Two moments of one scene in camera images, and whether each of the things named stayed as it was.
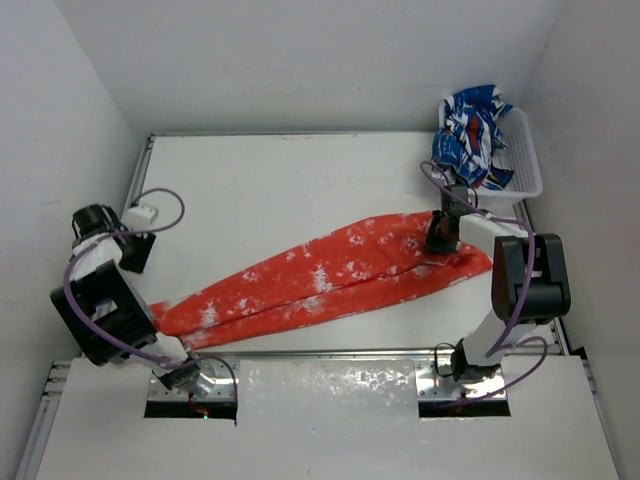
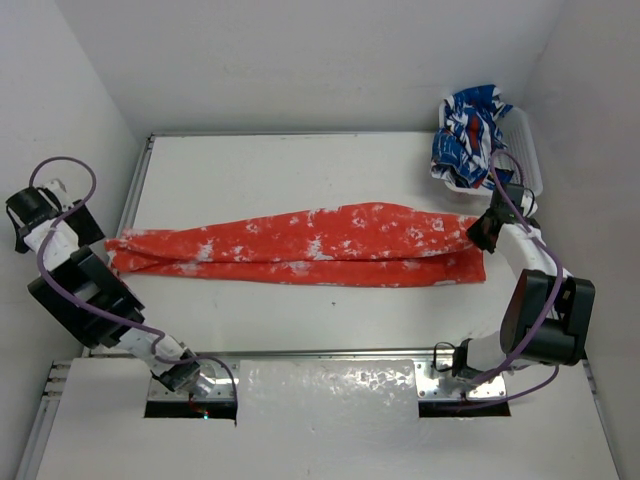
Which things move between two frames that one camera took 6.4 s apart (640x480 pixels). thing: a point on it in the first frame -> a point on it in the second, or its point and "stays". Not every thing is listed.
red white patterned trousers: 390,262 -> 379,243
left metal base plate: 224,389 stays
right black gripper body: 436,239 -> 475,231
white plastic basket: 519,155 stays
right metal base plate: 433,387 stays
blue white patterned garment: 465,147 stays
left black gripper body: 138,251 -> 87,226
